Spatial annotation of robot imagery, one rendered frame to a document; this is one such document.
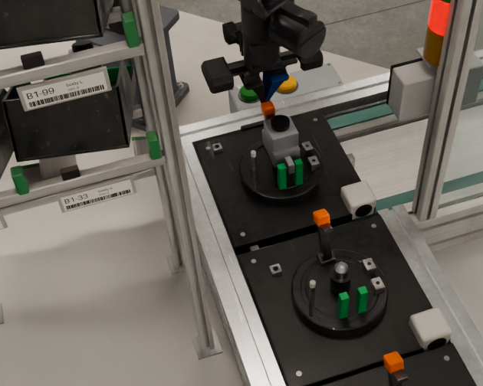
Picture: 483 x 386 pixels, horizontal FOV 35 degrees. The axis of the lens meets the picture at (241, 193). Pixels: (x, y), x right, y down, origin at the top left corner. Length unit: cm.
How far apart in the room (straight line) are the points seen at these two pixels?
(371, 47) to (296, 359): 212
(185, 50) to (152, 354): 74
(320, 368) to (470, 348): 22
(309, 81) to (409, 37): 169
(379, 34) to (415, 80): 208
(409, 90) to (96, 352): 63
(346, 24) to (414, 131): 177
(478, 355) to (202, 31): 98
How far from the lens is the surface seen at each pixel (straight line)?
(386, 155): 141
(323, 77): 148
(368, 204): 124
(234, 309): 115
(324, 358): 110
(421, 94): 109
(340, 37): 312
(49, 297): 134
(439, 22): 102
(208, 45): 173
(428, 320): 112
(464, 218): 132
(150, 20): 75
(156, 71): 78
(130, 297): 131
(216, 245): 123
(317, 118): 139
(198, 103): 159
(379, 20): 322
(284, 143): 121
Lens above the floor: 194
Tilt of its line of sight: 50 degrees down
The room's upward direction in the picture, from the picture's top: 5 degrees counter-clockwise
